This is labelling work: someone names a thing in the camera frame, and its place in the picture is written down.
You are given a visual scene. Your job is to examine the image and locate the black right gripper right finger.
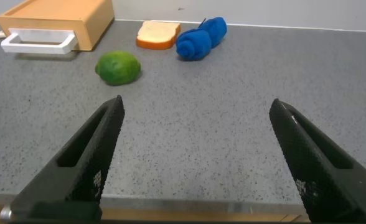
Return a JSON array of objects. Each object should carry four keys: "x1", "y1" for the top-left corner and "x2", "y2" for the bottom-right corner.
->
[{"x1": 269, "y1": 98, "x2": 366, "y2": 222}]

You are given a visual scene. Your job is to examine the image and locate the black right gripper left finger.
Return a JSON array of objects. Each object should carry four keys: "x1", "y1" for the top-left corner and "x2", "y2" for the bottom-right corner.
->
[{"x1": 10, "y1": 95, "x2": 125, "y2": 222}]

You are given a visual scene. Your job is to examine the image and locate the yellow drawer with white handle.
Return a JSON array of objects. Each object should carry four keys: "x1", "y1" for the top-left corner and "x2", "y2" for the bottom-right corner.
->
[{"x1": 0, "y1": 19, "x2": 90, "y2": 55}]

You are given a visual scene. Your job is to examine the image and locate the yellow drawer cabinet casing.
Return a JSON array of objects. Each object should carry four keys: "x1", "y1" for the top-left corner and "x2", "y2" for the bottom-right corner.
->
[{"x1": 0, "y1": 0, "x2": 115, "y2": 52}]

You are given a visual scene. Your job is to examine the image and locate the green lime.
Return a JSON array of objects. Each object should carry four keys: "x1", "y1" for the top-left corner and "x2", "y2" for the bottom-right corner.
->
[{"x1": 95, "y1": 50, "x2": 142, "y2": 86}]

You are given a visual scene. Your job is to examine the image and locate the blue rolled towel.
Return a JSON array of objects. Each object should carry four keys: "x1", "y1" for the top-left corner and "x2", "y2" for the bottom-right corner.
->
[{"x1": 175, "y1": 16, "x2": 228, "y2": 62}]

